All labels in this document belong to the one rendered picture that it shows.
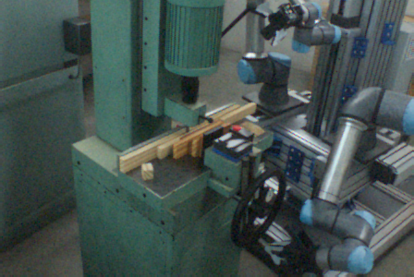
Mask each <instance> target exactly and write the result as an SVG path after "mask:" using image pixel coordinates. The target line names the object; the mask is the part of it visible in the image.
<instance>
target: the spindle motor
mask: <svg viewBox="0 0 414 277"><path fill-rule="evenodd" d="M224 3H225V0H167V1H166V24H165V48H164V66H165V68H166V69H167V70H169V71H171V72H172V73H175V74H179V75H183V76H187V77H205V76H209V75H211V74H212V73H216V71H217V70H218V67H219V59H220V43H221V36H222V27H223V20H224Z"/></svg>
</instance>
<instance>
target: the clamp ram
mask: <svg viewBox="0 0 414 277"><path fill-rule="evenodd" d="M223 131H224V127H223V126H217V127H216V128H214V129H211V130H209V131H208V132H206V133H203V139H202V148H201V156H202V157H204V158H205V149H207V148H209V147H211V146H212V145H213V144H214V141H215V140H217V139H219V138H220V137H222V136H223Z"/></svg>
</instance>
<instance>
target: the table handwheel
mask: <svg viewBox="0 0 414 277"><path fill-rule="evenodd" d="M272 176H276V177H277V178H278V182H279V187H278V191H277V195H276V198H275V200H274V203H271V204H270V203H269V202H266V201H264V199H263V198H264V183H265V181H267V180H268V179H269V178H271V177H272ZM258 188H260V191H259V197H258V198H257V199H253V198H252V197H253V195H254V194H255V193H256V191H257V190H258ZM285 194H286V175H285V173H283V171H282V170H281V169H280V170H279V169H278V168H272V169H268V170H265V171H264V172H263V173H262V174H260V175H258V176H257V177H256V178H255V179H254V180H253V182H252V183H251V184H250V186H249V187H248V188H247V189H246V192H244V194H243V195H242V197H241V196H240V191H239V192H238V193H237V194H235V196H232V197H231V199H234V200H235V201H237V202H238V205H237V207H236V209H235V213H234V216H233V219H232V222H231V240H232V242H233V244H235V246H236V247H250V246H252V244H255V243H256V242H257V241H258V240H260V237H259V234H260V232H262V233H266V232H267V230H268V229H269V228H270V226H271V224H272V223H273V222H274V219H275V217H276V216H277V214H278V212H279V210H280V209H281V207H282V202H283V200H284V197H285ZM247 207H248V208H249V209H250V213H251V214H252V216H251V217H250V219H249V221H248V223H246V226H245V227H244V228H243V230H242V232H241V233H239V227H240V224H241V221H242V216H243V214H244V213H245V210H246V208H247ZM270 209H271V211H270ZM269 211H270V212H269ZM268 212H269V214H268ZM267 214H268V215H267ZM266 216H267V218H266V219H265V220H264V221H263V223H262V225H261V226H260V228H259V229H258V230H256V232H255V233H254V234H252V235H251V236H249V237H248V238H246V239H243V237H244V236H245V234H246V233H247V231H248V230H249V228H250V227H251V226H252V224H253V223H254V221H255V220H256V218H259V219H260V220H261V219H263V218H265V217H266ZM242 239H243V240H242Z"/></svg>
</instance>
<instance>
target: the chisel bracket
mask: <svg viewBox="0 0 414 277"><path fill-rule="evenodd" d="M182 94H183V93H182V92H179V91H176V92H174V93H172V94H170V95H168V96H165V97H164V114H166V115H167V116H169V117H171V118H174V119H175V120H177V121H178V122H181V123H182V124H184V125H185V126H189V127H190V128H193V127H195V126H198V125H200V124H201V123H203V122H205V120H204V119H201V118H199V117H198V116H199V115H202V116H205V112H206V104H205V103H204V102H199V101H198V100H197V102H195V103H185V102H182Z"/></svg>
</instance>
